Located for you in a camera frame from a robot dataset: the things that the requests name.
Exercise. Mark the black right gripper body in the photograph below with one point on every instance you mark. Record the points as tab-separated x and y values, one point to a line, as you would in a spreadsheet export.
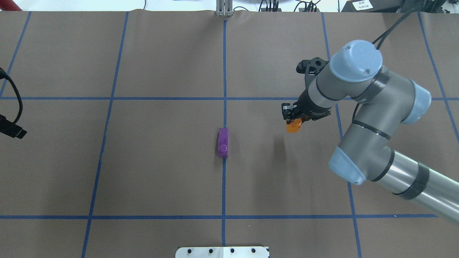
306	104

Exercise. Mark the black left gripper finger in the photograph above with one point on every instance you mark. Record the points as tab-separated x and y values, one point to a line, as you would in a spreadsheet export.
10	129

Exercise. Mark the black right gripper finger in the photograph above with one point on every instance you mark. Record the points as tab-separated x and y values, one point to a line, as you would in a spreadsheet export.
289	112

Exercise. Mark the orange trapezoid block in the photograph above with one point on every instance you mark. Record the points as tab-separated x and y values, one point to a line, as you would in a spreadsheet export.
293	126

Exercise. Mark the purple trapezoid block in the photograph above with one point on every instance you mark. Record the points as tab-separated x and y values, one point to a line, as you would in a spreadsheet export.
222	146

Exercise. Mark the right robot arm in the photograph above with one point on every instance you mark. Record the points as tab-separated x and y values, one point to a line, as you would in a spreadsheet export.
386	100

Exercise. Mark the aluminium frame post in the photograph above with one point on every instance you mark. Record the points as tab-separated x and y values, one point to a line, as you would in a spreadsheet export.
224	8

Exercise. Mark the white central pedestal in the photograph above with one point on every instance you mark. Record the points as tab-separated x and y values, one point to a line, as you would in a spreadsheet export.
223	252

